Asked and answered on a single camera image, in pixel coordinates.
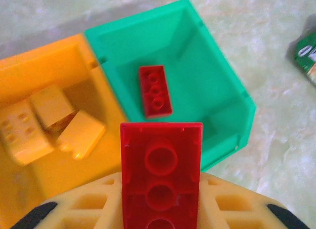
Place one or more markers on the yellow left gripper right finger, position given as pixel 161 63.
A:
pixel 227 202

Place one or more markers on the red long lego brick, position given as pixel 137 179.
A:
pixel 155 90
pixel 160 145

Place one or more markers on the green plastic bin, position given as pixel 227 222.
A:
pixel 197 90

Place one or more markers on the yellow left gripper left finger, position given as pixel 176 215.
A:
pixel 81 204

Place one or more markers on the green yellow snack packet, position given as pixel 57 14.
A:
pixel 306 53

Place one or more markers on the yellow plastic bin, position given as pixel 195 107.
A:
pixel 61 56

